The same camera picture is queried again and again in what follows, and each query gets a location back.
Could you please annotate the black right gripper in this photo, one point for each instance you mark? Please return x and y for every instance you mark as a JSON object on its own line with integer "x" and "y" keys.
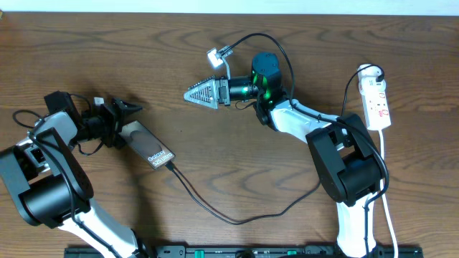
{"x": 224, "y": 98}

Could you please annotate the white power strip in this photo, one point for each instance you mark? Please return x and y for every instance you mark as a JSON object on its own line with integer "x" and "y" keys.
{"x": 372, "y": 87}

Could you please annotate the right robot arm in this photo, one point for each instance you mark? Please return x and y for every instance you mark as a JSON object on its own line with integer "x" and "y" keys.
{"x": 348, "y": 165}

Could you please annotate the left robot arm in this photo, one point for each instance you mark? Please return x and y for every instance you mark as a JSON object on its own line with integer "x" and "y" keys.
{"x": 47, "y": 184}

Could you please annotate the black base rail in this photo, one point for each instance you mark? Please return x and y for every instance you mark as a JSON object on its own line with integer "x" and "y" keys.
{"x": 259, "y": 252}

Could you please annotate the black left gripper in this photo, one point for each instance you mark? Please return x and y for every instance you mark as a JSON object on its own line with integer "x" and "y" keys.
{"x": 114, "y": 121}

